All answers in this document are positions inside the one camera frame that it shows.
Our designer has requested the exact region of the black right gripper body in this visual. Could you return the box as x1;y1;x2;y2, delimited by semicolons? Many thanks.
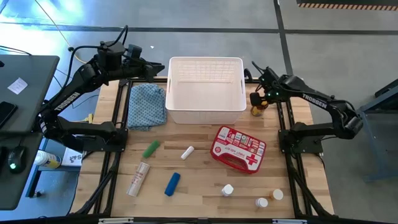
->
260;72;282;103

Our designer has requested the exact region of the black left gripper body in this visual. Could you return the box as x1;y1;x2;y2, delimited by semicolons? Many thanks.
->
124;58;152;78

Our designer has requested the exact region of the brown bottle yellow cap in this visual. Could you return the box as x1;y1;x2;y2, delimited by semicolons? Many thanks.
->
251;101;269;118

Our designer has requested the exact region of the red first aid kit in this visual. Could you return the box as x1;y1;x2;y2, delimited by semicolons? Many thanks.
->
210;125;267;174

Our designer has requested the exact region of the green bandage roll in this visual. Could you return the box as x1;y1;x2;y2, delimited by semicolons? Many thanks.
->
142;139;161;159

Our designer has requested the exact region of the small white tube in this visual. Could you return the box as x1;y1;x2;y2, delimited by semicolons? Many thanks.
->
180;145;195;161

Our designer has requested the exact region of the blue bandage roll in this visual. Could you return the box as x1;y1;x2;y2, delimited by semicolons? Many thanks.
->
164;172;182;197

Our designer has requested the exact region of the white perforated plastic basket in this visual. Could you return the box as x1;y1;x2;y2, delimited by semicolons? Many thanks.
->
165;56;248;125

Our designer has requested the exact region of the blue patterned cloth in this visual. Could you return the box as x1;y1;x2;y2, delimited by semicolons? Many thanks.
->
127;83;168;131

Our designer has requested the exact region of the orange pill bottle white cap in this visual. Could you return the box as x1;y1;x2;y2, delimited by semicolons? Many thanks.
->
269;189;284;201

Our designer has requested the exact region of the white tube with red print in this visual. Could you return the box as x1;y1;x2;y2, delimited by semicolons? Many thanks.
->
126;161;151;198

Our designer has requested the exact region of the grey desk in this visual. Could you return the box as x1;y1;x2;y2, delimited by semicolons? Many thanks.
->
0;55;60;211

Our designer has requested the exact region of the white cardboard box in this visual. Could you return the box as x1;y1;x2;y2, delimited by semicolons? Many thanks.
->
61;147;87;167

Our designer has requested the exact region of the blue metal stand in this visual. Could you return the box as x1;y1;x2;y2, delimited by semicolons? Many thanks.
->
357;79;398;183

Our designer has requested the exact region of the white paper note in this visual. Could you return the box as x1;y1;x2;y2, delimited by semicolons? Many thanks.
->
7;77;29;95

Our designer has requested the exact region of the white spray bottle yellow label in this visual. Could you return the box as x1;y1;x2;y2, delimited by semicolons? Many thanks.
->
33;149;62;170

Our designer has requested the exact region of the black phone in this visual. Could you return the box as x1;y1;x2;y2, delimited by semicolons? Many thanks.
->
0;101;19;129

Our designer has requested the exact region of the black computer mouse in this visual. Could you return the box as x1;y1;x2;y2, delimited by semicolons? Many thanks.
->
7;145;27;174

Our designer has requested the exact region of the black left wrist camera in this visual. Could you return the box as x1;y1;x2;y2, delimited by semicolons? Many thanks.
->
125;44;143;60

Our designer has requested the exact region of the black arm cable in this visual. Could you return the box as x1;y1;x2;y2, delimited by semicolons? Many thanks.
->
63;24;130;91

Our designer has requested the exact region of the yellow cable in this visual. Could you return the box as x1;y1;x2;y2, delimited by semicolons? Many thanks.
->
33;0;86;65

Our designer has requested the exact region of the silver aluminium bracket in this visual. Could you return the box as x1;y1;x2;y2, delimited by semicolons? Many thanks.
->
272;218;308;224
98;217;134;224

